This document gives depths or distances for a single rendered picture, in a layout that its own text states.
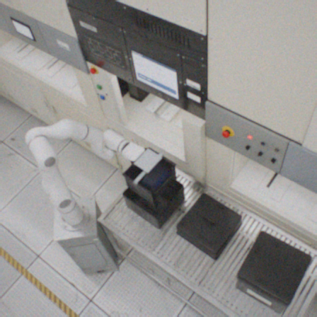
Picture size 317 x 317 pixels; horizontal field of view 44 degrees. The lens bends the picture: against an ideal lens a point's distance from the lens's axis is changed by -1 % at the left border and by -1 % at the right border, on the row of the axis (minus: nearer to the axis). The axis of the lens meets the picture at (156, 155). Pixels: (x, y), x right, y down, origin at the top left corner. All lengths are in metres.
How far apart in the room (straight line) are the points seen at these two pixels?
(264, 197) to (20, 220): 2.16
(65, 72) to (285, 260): 2.19
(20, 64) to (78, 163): 1.03
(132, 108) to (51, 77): 0.79
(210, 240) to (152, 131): 0.87
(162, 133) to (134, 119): 0.24
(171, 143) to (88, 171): 1.25
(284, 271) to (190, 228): 0.58
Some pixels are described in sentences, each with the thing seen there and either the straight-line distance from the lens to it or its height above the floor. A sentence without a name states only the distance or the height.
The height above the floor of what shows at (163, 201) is 0.77.
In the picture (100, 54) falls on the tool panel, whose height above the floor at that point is 1.53.
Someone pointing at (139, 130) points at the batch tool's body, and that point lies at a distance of 2.73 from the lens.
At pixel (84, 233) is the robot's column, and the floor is 0.76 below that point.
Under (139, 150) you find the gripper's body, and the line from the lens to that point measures 2.14.
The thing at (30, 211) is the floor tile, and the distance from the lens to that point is 3.67.
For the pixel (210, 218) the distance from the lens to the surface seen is 2.37.
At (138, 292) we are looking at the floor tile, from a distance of 3.15.
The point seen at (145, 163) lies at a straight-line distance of 2.09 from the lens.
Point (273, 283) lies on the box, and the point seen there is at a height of 1.01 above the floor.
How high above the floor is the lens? 3.02
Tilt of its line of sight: 56 degrees down
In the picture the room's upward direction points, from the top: 11 degrees counter-clockwise
